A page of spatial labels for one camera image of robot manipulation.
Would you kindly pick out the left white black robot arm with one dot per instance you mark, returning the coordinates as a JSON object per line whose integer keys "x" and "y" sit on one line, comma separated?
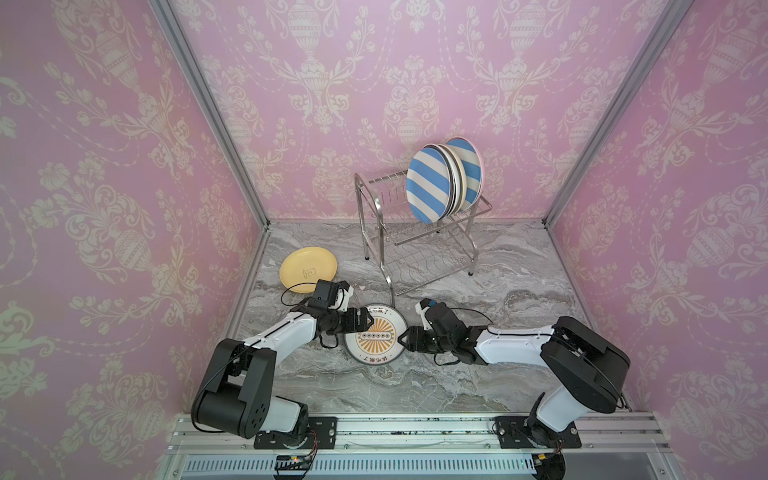
{"x": 236, "y": 392}

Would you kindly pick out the blue striped plate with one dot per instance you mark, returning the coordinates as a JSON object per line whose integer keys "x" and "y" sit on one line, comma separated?
{"x": 429, "y": 187}
{"x": 469, "y": 160}

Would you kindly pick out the orange sunburst plate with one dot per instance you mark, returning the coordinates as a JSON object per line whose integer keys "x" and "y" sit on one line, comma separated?
{"x": 379, "y": 344}
{"x": 453, "y": 179}

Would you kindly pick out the yellow plate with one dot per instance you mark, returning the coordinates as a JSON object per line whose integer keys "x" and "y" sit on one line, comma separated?
{"x": 301, "y": 269}

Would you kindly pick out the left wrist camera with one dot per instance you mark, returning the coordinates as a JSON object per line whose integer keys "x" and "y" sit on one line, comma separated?
{"x": 345, "y": 293}

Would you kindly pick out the small electronics board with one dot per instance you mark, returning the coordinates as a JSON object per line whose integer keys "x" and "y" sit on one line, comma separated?
{"x": 285, "y": 463}

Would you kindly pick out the aluminium rail frame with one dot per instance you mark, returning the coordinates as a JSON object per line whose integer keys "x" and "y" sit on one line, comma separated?
{"x": 626, "y": 445}

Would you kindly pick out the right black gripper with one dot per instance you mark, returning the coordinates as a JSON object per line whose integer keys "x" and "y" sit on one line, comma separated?
{"x": 420, "y": 339}

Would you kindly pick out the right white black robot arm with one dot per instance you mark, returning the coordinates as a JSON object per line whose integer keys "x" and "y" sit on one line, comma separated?
{"x": 590, "y": 370}

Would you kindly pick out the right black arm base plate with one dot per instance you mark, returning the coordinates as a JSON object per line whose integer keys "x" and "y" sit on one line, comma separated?
{"x": 518, "y": 432}

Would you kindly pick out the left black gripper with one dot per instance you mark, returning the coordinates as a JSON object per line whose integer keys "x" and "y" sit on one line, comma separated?
{"x": 353, "y": 325}

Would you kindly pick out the beige plate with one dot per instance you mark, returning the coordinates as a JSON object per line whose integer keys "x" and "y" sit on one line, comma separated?
{"x": 461, "y": 175}

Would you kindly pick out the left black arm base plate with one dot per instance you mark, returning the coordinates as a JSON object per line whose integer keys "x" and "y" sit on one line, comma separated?
{"x": 311, "y": 432}

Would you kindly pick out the pink plate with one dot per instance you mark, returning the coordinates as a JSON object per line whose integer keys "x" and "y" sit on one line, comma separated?
{"x": 482, "y": 170}

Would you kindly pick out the chrome wire dish rack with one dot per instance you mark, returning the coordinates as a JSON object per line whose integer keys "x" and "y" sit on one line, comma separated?
{"x": 412, "y": 255}

